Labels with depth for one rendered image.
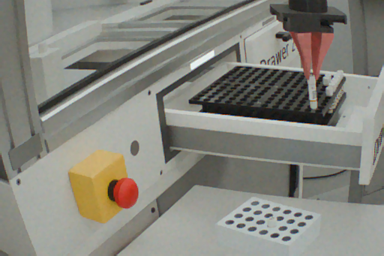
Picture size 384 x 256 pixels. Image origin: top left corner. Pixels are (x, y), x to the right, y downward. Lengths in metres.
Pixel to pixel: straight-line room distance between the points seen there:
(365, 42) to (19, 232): 1.42
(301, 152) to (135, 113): 0.24
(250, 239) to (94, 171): 0.22
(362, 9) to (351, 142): 1.08
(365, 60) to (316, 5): 1.15
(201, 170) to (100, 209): 0.37
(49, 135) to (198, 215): 0.29
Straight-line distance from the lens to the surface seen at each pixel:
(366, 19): 1.77
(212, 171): 1.03
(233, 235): 0.71
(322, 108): 0.80
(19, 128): 0.59
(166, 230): 0.79
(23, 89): 0.60
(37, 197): 0.63
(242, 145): 0.79
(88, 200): 0.66
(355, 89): 0.96
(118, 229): 0.78
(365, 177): 0.73
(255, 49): 1.08
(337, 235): 0.73
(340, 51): 2.50
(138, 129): 0.78
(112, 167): 0.66
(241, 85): 0.89
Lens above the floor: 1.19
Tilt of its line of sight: 21 degrees down
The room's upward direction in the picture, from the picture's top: 6 degrees counter-clockwise
